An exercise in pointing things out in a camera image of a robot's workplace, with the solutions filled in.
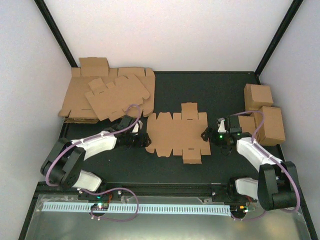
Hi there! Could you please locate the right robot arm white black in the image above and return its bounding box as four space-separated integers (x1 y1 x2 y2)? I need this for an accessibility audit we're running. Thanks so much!
201 111 301 213

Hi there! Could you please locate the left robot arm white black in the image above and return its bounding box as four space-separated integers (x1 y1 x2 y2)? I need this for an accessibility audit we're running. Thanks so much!
40 115 152 200

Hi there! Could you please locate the folded cardboard box small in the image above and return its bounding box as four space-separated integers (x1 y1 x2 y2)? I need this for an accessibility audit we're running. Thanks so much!
238 115 256 135

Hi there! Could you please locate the stack of flat cardboard blanks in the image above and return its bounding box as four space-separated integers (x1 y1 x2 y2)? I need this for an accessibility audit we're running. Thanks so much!
58 57 156 124

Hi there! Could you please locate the right controller board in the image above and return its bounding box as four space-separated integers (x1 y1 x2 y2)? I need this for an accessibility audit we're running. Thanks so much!
230 203 256 214

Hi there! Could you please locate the controller board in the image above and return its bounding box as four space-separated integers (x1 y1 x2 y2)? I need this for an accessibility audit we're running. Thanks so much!
230 203 256 214
90 202 109 211

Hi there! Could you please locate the left controller board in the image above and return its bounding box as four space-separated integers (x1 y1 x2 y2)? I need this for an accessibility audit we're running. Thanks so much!
90 202 109 211

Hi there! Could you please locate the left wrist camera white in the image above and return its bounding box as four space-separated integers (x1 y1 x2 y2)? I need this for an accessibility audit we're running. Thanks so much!
131 120 143 134

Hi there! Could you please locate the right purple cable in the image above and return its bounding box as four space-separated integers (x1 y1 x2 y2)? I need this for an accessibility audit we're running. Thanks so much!
228 111 301 213

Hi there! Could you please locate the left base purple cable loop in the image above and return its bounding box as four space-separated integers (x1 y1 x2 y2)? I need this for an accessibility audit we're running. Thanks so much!
89 187 141 223

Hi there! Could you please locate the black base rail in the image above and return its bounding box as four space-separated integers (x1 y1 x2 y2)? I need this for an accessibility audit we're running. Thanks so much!
34 181 301 203

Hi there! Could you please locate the white slotted cable duct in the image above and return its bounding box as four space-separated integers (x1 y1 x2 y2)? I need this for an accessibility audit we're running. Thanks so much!
41 202 231 217

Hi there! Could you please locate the left black frame post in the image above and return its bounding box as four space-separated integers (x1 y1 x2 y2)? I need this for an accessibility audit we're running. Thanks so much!
34 0 78 68

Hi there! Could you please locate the black frame post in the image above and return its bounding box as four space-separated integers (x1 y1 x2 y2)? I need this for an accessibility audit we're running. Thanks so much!
254 0 304 77
34 0 78 68

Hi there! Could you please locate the right black frame post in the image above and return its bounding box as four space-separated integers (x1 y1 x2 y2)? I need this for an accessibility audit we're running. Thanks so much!
254 0 304 77

